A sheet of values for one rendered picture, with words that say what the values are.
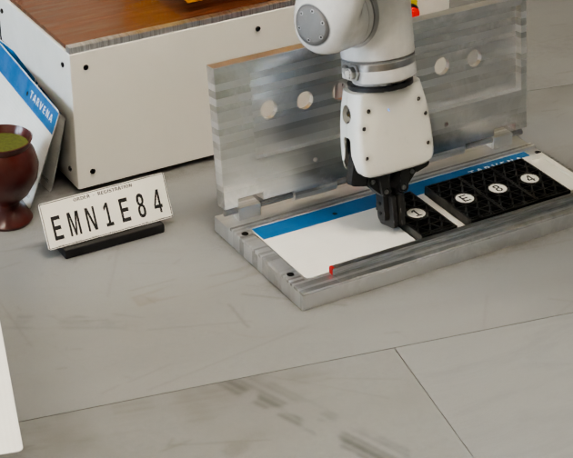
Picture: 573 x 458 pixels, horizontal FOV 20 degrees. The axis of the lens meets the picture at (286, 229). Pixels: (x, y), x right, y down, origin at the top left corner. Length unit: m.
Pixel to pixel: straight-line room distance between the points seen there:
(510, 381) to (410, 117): 0.34
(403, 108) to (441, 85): 0.20
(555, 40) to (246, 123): 0.74
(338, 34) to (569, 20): 0.88
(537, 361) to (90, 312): 0.49
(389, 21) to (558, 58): 0.67
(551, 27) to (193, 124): 0.69
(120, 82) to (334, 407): 0.56
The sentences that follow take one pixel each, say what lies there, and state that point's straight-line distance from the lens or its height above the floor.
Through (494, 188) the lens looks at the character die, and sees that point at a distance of 2.02.
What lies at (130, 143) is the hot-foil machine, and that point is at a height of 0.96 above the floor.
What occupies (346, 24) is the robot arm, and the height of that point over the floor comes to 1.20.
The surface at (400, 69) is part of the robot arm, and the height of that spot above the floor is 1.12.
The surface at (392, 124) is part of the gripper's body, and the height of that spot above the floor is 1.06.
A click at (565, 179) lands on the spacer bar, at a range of 2.05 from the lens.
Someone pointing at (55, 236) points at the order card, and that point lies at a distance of 1.93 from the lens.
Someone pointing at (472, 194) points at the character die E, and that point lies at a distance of 2.00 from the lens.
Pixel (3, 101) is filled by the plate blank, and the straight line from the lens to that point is 2.17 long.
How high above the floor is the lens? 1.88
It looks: 30 degrees down
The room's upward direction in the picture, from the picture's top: straight up
